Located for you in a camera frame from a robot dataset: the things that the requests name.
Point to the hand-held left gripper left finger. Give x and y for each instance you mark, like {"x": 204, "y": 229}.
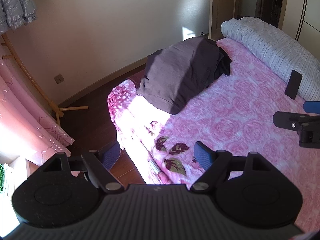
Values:
{"x": 110, "y": 156}

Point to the black garment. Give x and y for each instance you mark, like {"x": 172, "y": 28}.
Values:
{"x": 223, "y": 65}

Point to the grey puffer jacket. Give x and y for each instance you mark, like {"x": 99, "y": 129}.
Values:
{"x": 15, "y": 5}

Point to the green cloth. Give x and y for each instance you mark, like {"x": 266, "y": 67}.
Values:
{"x": 2, "y": 177}

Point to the black phone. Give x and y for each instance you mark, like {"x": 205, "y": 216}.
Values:
{"x": 293, "y": 83}

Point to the brown long-sleeved shirt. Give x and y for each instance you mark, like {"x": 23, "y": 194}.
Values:
{"x": 175, "y": 75}

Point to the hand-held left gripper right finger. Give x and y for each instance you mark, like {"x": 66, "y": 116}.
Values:
{"x": 203, "y": 155}

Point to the silver metal tube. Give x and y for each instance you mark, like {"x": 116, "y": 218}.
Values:
{"x": 155, "y": 167}

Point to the wooden coat rack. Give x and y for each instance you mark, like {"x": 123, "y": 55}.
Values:
{"x": 32, "y": 80}

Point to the wall socket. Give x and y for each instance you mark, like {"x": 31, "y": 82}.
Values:
{"x": 59, "y": 79}

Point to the grey striped quilt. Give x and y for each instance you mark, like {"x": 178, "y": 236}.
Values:
{"x": 270, "y": 45}

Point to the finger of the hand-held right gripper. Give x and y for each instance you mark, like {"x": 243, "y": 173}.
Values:
{"x": 312, "y": 106}
{"x": 287, "y": 121}

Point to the dark wooden door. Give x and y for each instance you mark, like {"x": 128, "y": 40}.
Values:
{"x": 270, "y": 0}

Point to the light wooden door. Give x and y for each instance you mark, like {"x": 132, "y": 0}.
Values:
{"x": 222, "y": 5}

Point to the pink floral blanket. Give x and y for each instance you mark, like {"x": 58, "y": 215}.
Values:
{"x": 237, "y": 120}

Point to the pink curtain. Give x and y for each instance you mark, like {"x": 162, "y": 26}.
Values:
{"x": 25, "y": 120}

